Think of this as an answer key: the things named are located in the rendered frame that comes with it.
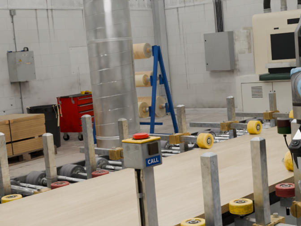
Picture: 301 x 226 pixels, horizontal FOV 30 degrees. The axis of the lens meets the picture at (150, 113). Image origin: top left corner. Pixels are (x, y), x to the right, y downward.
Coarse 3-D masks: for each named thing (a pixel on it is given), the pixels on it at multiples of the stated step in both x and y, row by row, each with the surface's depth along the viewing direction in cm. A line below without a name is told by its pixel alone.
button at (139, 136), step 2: (134, 134) 140; (136, 134) 140; (138, 134) 140; (140, 134) 140; (142, 134) 139; (144, 134) 139; (146, 134) 139; (148, 134) 140; (134, 136) 139; (136, 136) 138; (138, 136) 138; (140, 136) 138; (142, 136) 138; (144, 136) 138; (146, 136) 138; (148, 136) 139; (134, 138) 139; (136, 138) 138; (138, 138) 138; (140, 138) 138; (142, 138) 138; (144, 138) 138
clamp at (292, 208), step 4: (292, 204) 195; (296, 204) 194; (300, 204) 194; (292, 208) 195; (296, 208) 195; (300, 208) 193; (292, 212) 196; (296, 212) 195; (300, 212) 193; (296, 216) 195; (300, 216) 194
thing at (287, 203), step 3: (282, 198) 206; (291, 198) 204; (294, 198) 205; (282, 201) 206; (285, 201) 205; (288, 201) 204; (291, 201) 203; (282, 204) 206; (285, 204) 205; (288, 204) 204; (291, 204) 203; (288, 207) 206
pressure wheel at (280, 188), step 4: (280, 184) 208; (284, 184) 206; (288, 184) 208; (292, 184) 206; (276, 188) 205; (280, 188) 203; (284, 188) 202; (288, 188) 202; (292, 188) 202; (276, 192) 205; (280, 192) 203; (284, 192) 202; (288, 192) 202; (292, 192) 202; (280, 196) 203; (284, 196) 202; (288, 196) 202; (292, 196) 202; (288, 212) 206
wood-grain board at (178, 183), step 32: (192, 160) 271; (224, 160) 265; (64, 192) 227; (96, 192) 223; (128, 192) 218; (160, 192) 214; (192, 192) 210; (224, 192) 206; (0, 224) 190; (32, 224) 186; (64, 224) 183; (96, 224) 180; (128, 224) 177; (160, 224) 174
